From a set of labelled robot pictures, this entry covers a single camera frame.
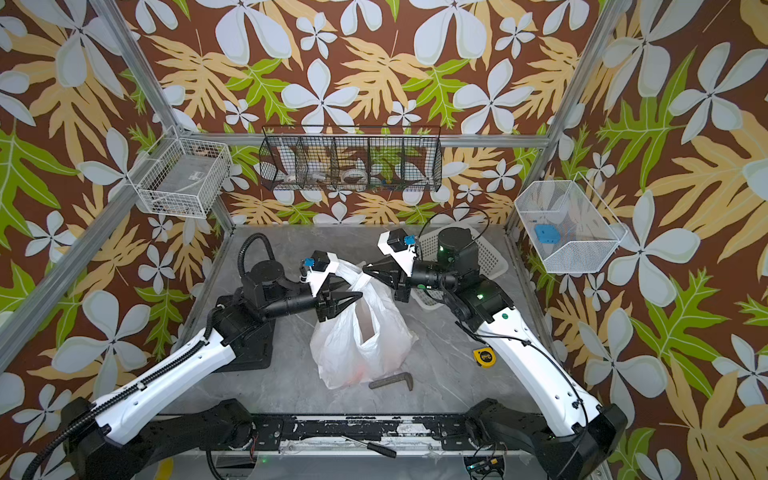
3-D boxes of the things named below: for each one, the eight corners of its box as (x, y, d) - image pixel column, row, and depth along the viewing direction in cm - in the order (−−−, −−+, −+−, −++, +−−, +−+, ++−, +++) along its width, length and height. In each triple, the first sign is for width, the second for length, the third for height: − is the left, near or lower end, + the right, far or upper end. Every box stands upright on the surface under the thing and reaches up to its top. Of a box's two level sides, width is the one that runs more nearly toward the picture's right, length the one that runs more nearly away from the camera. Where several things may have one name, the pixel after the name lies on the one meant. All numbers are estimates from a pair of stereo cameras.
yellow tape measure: (476, 367, 87) (479, 364, 85) (473, 351, 90) (475, 347, 88) (495, 367, 87) (498, 364, 85) (491, 351, 90) (494, 347, 88)
